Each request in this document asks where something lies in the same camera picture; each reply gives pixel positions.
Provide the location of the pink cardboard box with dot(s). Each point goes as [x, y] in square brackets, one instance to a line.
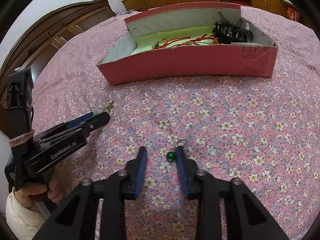
[177, 40]

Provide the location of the green bead pendant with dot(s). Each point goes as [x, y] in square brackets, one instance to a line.
[172, 155]

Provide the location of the white sleeve forearm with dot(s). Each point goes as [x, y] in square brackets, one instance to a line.
[23, 222]

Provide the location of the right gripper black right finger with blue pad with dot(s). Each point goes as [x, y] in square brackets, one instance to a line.
[246, 216]

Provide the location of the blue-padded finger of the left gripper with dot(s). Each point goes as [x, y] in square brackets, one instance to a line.
[93, 121]

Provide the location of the dark wooden headboard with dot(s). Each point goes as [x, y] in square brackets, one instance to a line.
[44, 38]

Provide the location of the red gift bag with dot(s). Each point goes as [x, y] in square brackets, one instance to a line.
[292, 14]

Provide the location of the pink floral bedspread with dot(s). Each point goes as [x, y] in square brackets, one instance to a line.
[264, 131]

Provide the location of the left hand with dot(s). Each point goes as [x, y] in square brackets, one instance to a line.
[53, 191]

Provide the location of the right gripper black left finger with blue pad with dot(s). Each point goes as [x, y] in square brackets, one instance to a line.
[75, 217]

